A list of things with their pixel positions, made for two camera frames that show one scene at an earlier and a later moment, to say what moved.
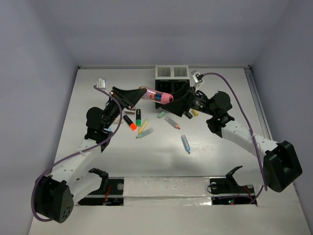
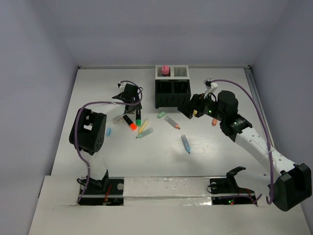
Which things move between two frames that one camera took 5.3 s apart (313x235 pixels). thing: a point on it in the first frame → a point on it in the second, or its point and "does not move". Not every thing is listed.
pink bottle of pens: [160, 97] → [165, 69]
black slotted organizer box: [170, 86] does not move
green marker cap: [161, 114] does not move
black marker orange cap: [132, 126] does not move
